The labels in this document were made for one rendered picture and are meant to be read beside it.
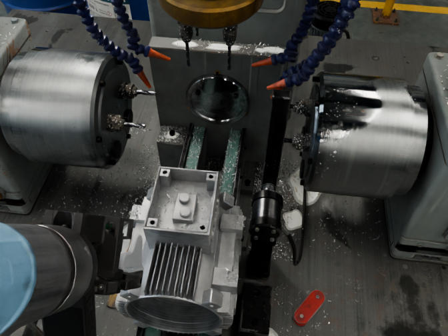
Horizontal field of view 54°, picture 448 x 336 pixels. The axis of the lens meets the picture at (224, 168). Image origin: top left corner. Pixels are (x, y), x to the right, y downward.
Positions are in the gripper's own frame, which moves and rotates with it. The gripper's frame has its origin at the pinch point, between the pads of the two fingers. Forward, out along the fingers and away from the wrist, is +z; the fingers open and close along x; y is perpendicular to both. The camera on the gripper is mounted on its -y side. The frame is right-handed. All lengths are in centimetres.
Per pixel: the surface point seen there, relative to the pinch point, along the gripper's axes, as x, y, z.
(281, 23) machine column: -19, 54, 33
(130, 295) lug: -0.2, -4.0, 7.1
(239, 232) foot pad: -15.0, 7.0, 15.5
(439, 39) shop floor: -127, 146, 220
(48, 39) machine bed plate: 60, 66, 80
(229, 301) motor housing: -14.8, -3.6, 11.1
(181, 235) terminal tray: -6.7, 5.7, 6.6
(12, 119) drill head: 31.1, 23.7, 20.8
